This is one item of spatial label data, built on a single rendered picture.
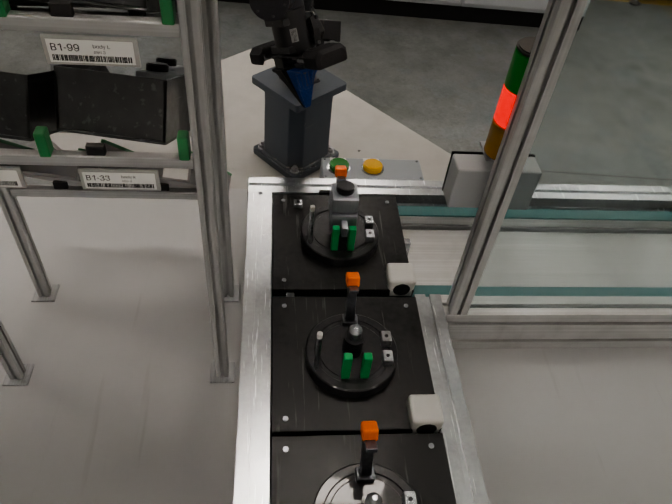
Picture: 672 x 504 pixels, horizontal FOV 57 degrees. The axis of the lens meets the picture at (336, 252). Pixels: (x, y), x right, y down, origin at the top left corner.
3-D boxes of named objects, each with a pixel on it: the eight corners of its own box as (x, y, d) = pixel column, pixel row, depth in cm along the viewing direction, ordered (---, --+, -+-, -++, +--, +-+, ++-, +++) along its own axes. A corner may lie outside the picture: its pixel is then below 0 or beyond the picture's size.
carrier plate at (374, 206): (272, 201, 119) (272, 192, 118) (394, 203, 122) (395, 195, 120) (271, 296, 103) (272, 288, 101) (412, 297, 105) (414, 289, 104)
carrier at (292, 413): (271, 303, 102) (272, 252, 93) (413, 304, 104) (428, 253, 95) (270, 440, 85) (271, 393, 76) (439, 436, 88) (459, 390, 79)
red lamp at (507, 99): (489, 109, 82) (499, 76, 78) (525, 110, 82) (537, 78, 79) (498, 131, 78) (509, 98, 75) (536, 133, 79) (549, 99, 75)
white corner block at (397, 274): (383, 277, 108) (386, 261, 105) (408, 277, 108) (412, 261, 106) (386, 297, 105) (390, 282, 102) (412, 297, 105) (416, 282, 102)
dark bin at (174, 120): (141, 100, 98) (142, 52, 95) (222, 111, 98) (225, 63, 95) (56, 130, 72) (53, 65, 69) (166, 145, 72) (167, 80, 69)
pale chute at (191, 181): (158, 188, 114) (161, 163, 113) (228, 197, 113) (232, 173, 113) (96, 170, 86) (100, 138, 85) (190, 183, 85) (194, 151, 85)
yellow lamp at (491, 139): (479, 140, 85) (489, 110, 82) (514, 141, 86) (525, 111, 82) (488, 162, 82) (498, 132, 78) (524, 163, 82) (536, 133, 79)
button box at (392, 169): (319, 178, 133) (321, 156, 128) (414, 181, 135) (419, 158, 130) (320, 200, 128) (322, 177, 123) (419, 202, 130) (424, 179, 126)
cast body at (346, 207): (328, 203, 109) (331, 172, 104) (352, 204, 109) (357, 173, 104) (331, 237, 103) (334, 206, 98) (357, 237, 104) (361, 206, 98)
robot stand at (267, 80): (298, 129, 151) (301, 55, 137) (339, 158, 145) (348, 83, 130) (252, 152, 144) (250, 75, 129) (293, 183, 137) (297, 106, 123)
